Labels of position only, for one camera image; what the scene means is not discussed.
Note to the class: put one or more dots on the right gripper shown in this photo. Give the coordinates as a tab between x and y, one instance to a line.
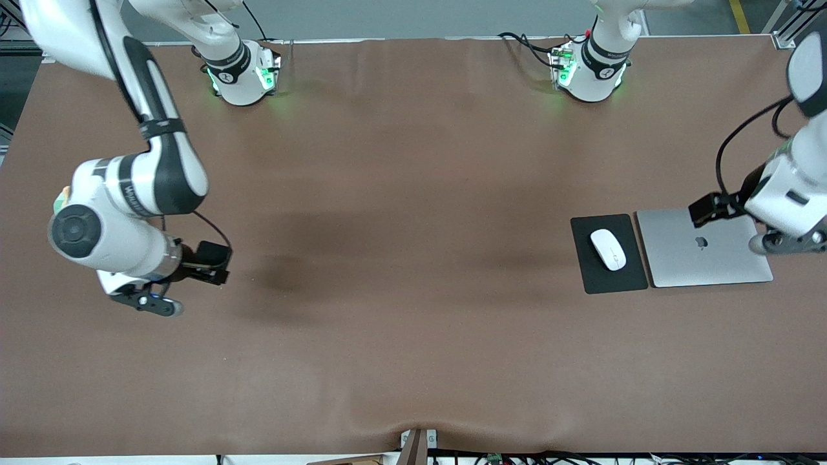
194	262

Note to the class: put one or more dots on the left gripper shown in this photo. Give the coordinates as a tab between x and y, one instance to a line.
734	203

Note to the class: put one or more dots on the white computer mouse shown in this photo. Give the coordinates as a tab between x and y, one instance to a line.
608	249

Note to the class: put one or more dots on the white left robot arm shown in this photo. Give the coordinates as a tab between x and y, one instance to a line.
597	71

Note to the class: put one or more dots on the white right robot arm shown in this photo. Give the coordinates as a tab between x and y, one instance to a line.
97	239

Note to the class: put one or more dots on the black mouse pad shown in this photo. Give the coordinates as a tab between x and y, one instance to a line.
585	271

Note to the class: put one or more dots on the silver closed laptop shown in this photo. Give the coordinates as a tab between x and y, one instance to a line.
698	265

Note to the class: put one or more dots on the green plush dinosaur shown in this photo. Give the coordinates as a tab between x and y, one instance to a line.
61	200

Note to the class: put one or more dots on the brown table cover sheet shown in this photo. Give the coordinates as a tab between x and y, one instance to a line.
413	336

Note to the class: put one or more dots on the aluminium extrusion frame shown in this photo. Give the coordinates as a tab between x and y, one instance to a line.
791	26

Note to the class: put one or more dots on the brown wooden post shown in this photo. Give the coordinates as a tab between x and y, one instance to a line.
413	449

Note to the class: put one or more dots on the grey metal bracket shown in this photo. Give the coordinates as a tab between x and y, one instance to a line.
431	438

